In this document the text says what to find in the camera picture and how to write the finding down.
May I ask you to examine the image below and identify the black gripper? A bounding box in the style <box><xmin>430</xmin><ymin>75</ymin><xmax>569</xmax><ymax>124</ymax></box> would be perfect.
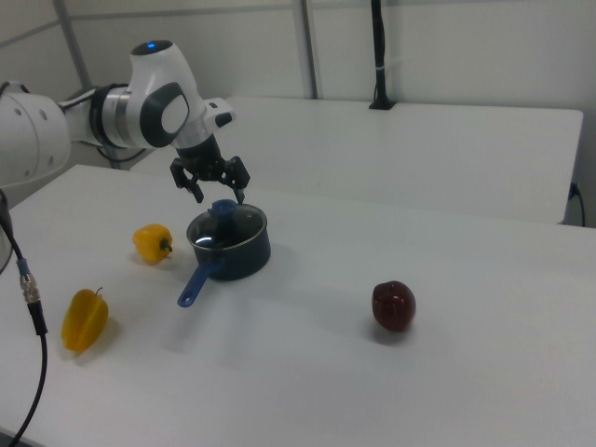
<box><xmin>169</xmin><ymin>134</ymin><xmax>251</xmax><ymax>205</ymax></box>

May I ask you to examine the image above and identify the glass lid with blue knob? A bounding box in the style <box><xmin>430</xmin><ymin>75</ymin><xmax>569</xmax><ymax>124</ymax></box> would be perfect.
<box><xmin>186</xmin><ymin>198</ymin><xmax>268</xmax><ymax>251</ymax></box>

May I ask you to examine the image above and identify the yellow bell pepper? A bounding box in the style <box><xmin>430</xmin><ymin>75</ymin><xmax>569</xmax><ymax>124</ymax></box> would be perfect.
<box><xmin>131</xmin><ymin>223</ymin><xmax>175</xmax><ymax>265</ymax></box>

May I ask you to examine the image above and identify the yellow starfruit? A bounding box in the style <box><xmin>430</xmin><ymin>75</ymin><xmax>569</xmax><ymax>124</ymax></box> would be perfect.
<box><xmin>61</xmin><ymin>286</ymin><xmax>113</xmax><ymax>353</ymax></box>

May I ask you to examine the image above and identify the black pole with base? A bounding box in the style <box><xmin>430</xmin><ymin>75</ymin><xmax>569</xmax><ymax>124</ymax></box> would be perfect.
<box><xmin>369</xmin><ymin>0</ymin><xmax>398</xmax><ymax>112</ymax></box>

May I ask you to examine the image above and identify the dark red apple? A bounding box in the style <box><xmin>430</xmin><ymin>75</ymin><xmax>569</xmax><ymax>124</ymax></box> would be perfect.
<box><xmin>371</xmin><ymin>279</ymin><xmax>417</xmax><ymax>333</ymax></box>

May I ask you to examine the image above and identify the dark saucepan with blue handle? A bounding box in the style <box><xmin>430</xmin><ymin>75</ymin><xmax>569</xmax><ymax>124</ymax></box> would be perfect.
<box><xmin>176</xmin><ymin>209</ymin><xmax>273</xmax><ymax>309</ymax></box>

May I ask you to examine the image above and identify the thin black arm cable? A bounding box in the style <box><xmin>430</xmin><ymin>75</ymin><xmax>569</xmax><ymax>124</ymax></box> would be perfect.
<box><xmin>95</xmin><ymin>144</ymin><xmax>146</xmax><ymax>165</ymax></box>

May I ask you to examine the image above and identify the aluminium frame post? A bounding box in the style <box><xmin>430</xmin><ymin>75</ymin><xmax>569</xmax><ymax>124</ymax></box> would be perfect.
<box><xmin>52</xmin><ymin>0</ymin><xmax>96</xmax><ymax>90</ymax></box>
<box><xmin>292</xmin><ymin>0</ymin><xmax>324</xmax><ymax>100</ymax></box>

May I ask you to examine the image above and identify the black plug with cable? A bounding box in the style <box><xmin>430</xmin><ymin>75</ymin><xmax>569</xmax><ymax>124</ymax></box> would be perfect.
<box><xmin>568</xmin><ymin>182</ymin><xmax>588</xmax><ymax>227</ymax></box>

